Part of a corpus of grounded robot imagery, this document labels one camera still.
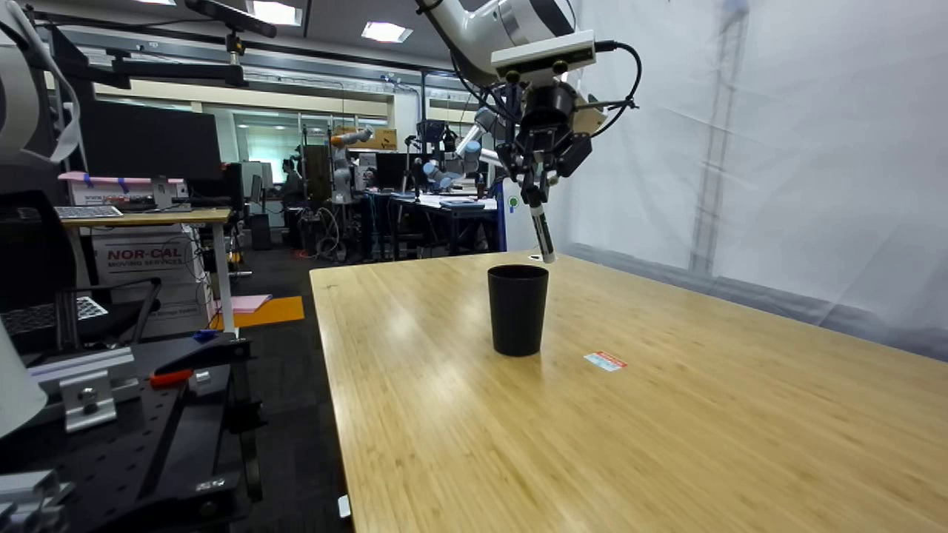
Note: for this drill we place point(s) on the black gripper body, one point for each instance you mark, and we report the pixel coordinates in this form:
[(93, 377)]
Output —
[(546, 133)]

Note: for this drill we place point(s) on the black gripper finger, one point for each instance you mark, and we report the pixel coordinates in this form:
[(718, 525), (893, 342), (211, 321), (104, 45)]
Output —
[(531, 195), (543, 195)]

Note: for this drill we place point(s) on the black white marker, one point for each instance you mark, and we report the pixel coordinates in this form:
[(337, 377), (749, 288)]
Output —
[(543, 236)]

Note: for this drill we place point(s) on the black cup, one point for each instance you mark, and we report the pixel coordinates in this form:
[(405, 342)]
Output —
[(516, 304)]

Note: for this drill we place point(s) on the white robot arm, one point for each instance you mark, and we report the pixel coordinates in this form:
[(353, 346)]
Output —
[(476, 35)]

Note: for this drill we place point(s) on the white curtain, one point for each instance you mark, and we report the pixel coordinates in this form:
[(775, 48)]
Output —
[(783, 152)]

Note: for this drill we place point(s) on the white cardboard box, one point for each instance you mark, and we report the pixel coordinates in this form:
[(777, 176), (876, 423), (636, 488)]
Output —
[(171, 256)]

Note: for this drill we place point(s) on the black monitor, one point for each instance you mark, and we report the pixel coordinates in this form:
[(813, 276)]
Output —
[(146, 140)]

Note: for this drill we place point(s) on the black optical breadboard cart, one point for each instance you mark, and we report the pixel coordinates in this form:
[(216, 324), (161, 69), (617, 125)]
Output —
[(183, 457)]

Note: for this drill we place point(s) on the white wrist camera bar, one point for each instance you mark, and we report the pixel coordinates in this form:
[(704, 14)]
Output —
[(550, 56)]

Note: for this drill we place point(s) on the aluminium bracket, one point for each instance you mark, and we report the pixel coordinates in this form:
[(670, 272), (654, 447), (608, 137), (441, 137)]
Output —
[(91, 389)]

